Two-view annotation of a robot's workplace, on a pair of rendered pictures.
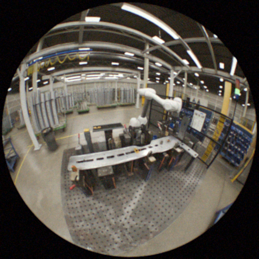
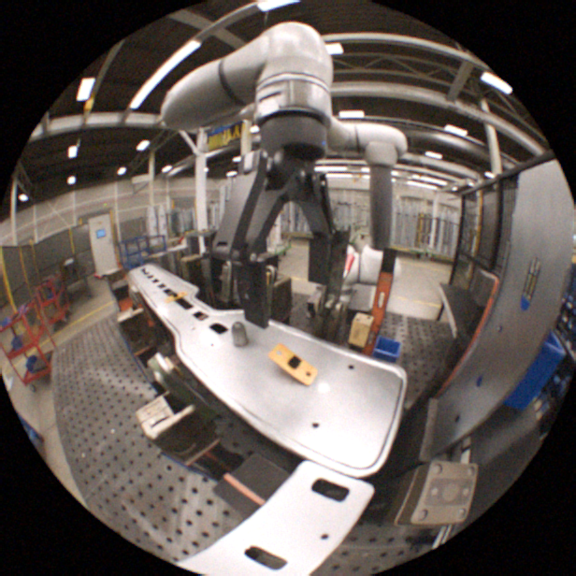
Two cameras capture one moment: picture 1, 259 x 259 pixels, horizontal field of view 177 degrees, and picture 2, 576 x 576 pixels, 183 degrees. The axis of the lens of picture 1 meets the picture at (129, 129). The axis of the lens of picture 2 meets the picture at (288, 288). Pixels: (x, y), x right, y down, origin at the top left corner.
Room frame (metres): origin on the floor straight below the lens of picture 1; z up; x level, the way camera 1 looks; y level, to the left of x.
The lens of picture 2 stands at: (0.71, -0.69, 1.25)
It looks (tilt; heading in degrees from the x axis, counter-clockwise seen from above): 24 degrees down; 58
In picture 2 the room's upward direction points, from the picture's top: straight up
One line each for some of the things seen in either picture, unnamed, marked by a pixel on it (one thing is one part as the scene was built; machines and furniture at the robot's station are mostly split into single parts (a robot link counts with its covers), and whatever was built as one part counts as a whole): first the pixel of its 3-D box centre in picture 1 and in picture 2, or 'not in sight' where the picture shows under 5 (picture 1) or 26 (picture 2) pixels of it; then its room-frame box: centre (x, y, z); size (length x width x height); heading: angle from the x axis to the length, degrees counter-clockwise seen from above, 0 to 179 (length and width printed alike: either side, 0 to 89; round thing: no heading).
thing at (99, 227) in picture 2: not in sight; (101, 239); (-2.38, 5.90, 1.22); 0.80 x 0.54 x 2.45; 32
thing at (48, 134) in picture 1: (50, 138); not in sight; (1.44, 2.64, 0.36); 0.54 x 0.50 x 0.73; 32
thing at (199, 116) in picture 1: (198, 120); not in sight; (0.95, -1.06, 1.30); 0.23 x 0.02 x 0.31; 23
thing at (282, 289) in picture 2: (148, 143); (279, 332); (0.94, -0.28, 0.88); 0.11 x 0.09 x 0.37; 23
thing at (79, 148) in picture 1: (83, 158); (169, 280); (0.57, 0.53, 0.88); 0.11 x 0.10 x 0.36; 23
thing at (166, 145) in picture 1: (135, 151); (172, 297); (0.63, -0.07, 1.00); 1.38 x 0.22 x 0.02; 113
